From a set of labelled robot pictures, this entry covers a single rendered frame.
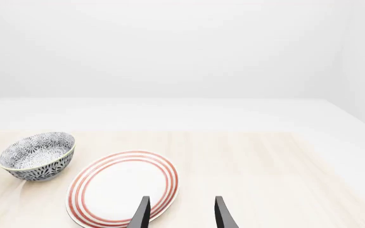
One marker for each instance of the black and white patterned bowl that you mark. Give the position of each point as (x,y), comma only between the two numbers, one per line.
(38,156)

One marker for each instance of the white plate with red rings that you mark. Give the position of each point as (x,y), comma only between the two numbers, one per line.
(119,187)

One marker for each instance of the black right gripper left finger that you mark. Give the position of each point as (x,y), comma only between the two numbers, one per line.
(141,215)

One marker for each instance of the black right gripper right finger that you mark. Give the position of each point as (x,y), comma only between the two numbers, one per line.
(223,216)

